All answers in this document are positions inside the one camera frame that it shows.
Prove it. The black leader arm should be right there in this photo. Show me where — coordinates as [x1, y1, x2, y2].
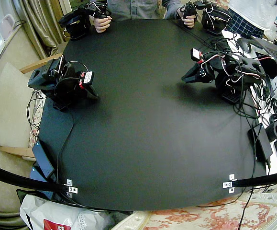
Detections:
[179, 0, 234, 37]
[58, 1, 112, 41]

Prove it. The operator left forearm grey sleeve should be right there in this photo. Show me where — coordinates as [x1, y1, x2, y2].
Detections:
[162, 0, 185, 20]

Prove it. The operator left hand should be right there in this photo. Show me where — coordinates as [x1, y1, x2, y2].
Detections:
[182, 15, 198, 29]

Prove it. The operator right hand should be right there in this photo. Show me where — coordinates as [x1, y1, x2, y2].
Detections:
[93, 16, 112, 34]

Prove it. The black computer mouse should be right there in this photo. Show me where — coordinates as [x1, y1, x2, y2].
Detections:
[237, 38, 253, 55]

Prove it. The large black table mat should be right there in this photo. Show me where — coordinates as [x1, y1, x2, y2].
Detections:
[38, 18, 267, 212]

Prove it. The beige chair cushion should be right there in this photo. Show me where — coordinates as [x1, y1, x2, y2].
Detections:
[0, 62, 37, 148]

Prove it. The blue checked cloth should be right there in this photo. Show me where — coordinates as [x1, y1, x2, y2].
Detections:
[225, 9, 266, 39]

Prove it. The beige curtain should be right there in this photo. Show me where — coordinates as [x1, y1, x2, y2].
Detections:
[11, 0, 69, 60]

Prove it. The dark grey laptop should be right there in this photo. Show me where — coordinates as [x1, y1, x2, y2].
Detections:
[247, 35, 277, 65]

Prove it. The black power adapter blue light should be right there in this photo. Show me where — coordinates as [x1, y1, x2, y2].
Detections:
[31, 139, 55, 178]

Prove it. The white cloth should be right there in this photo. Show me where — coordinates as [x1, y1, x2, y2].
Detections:
[229, 0, 277, 31]

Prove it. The pink white box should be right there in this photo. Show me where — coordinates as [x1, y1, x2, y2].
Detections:
[0, 13, 16, 41]

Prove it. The operator torso grey shirt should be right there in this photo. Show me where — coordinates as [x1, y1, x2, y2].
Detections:
[106, 0, 164, 20]

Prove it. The slim black power adapter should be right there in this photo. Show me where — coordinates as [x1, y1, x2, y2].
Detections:
[247, 123, 274, 161]

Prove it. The black tape roll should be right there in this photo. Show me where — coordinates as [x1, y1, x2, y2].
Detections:
[265, 121, 277, 141]

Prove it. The white plastic bag red print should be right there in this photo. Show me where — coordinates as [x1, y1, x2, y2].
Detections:
[19, 194, 116, 230]

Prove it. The floral tablecloth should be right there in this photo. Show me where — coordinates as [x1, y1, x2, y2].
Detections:
[111, 186, 277, 230]

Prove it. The wrist camera white face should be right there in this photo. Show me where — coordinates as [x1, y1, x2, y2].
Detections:
[190, 47, 205, 66]

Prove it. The wooden chair frame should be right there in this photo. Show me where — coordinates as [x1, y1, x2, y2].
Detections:
[0, 54, 64, 159]

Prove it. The black camera stand bar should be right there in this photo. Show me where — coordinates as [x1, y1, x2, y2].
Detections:
[231, 169, 277, 188]
[0, 160, 68, 193]

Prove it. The black hanging cable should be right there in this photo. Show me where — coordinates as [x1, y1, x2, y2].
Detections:
[237, 191, 254, 230]

